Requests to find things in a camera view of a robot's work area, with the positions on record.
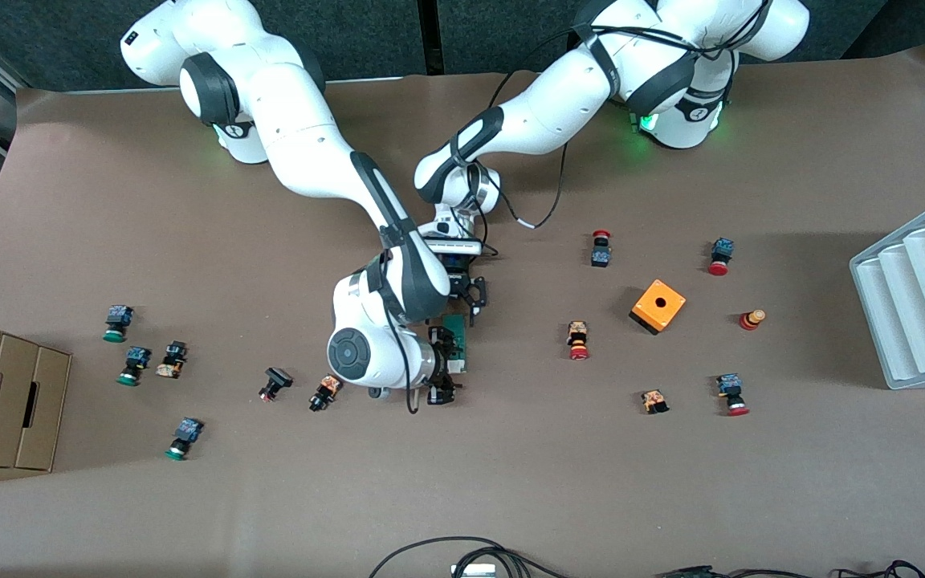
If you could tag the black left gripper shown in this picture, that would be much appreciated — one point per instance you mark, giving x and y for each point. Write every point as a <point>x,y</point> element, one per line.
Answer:
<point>459,284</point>

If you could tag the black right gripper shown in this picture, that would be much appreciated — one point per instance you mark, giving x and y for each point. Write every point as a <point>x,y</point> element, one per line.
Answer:
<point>439,365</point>

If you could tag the green load switch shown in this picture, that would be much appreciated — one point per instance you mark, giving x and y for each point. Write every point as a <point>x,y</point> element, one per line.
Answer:
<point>463,343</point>

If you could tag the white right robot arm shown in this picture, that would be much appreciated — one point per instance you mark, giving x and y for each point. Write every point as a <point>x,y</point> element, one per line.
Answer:
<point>310,144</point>

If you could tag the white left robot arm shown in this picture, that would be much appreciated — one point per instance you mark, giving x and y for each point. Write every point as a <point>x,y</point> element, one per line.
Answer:
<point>551,104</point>

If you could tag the red emergency stop orange block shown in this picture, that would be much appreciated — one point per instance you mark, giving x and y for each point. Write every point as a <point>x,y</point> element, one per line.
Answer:
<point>578,339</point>

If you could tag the black push button orange block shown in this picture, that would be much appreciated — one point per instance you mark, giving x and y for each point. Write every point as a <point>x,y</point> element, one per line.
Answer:
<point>324,393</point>

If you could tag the orange black contact block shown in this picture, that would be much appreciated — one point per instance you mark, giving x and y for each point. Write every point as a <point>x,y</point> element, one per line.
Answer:
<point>654,400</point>

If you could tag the small white connector box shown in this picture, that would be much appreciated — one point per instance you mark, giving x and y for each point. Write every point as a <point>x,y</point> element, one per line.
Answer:
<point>473,571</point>

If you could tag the red mushroom button blue block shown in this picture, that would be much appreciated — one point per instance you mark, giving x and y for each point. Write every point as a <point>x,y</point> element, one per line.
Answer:
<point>731,393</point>
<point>720,256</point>

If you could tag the brown table cover sheet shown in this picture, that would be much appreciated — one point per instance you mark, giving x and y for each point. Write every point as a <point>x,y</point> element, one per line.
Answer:
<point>671,482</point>

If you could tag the red yellow button head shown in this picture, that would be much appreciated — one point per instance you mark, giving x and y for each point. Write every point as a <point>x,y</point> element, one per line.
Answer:
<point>751,319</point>

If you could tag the green mushroom push button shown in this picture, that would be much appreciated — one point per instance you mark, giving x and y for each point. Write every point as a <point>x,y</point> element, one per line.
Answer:
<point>184,438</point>
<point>135,365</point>
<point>117,323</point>

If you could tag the white ribbed plastic tray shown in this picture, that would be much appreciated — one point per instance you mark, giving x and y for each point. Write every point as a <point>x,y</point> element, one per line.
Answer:
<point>920,305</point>

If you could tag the black rectangular switch red base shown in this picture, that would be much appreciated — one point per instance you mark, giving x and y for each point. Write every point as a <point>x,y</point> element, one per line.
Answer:
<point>275,383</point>

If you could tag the orange button enclosure box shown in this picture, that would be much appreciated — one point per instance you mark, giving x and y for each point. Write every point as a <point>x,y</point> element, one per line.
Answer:
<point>658,306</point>

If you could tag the black selector switch orange block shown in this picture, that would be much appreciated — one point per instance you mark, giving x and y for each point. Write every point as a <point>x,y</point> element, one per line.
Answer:
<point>172,360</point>

